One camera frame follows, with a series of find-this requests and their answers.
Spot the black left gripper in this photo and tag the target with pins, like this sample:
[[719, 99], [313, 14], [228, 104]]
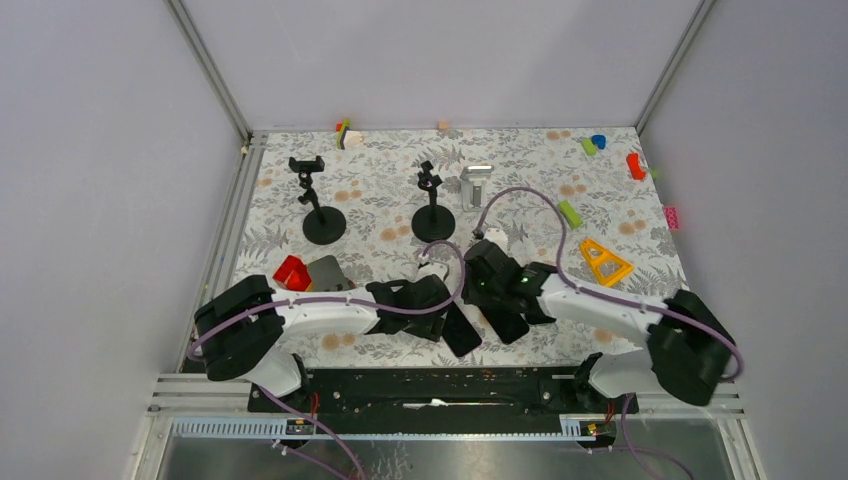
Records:
[[431, 329]]

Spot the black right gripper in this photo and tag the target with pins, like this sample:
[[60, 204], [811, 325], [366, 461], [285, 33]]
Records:
[[472, 296]]

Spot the black smartphone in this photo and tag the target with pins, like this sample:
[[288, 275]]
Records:
[[508, 326]]

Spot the purple-edged smartphone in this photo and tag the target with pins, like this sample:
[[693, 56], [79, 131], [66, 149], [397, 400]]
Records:
[[458, 333]]

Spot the blue-edged smartphone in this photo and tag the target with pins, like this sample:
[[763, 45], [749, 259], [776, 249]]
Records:
[[536, 316]]

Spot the black phone stand with phone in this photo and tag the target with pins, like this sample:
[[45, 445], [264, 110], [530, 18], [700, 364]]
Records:
[[433, 221]]

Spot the black round-base phone stand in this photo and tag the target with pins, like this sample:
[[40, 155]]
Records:
[[324, 225]]

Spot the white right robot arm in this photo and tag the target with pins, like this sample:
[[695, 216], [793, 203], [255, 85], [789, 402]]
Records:
[[682, 349]]

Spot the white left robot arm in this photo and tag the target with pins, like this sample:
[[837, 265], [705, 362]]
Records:
[[238, 331]]

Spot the silver metal phone stand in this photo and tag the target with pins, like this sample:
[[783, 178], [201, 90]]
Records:
[[474, 180]]

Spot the floral patterned mat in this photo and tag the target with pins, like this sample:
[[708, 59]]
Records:
[[375, 186]]

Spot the green toy block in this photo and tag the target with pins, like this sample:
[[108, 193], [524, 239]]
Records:
[[570, 214]]

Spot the red toy car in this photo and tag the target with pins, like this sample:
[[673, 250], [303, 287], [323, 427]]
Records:
[[292, 275]]

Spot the lime green block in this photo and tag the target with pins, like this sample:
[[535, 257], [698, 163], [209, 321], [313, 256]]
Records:
[[588, 146]]

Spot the stacked coloured blocks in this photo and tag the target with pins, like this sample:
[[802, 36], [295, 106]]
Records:
[[347, 138]]

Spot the blue heart block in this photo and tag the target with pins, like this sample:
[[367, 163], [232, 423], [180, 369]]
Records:
[[599, 141]]

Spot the red curved block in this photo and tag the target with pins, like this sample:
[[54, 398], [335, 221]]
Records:
[[634, 166]]

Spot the pink lego brick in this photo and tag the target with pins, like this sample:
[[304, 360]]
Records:
[[672, 217]]

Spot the yellow triangular plastic frame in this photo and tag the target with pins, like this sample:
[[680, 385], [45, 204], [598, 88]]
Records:
[[608, 268]]

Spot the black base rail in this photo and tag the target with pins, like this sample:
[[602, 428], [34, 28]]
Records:
[[434, 401]]

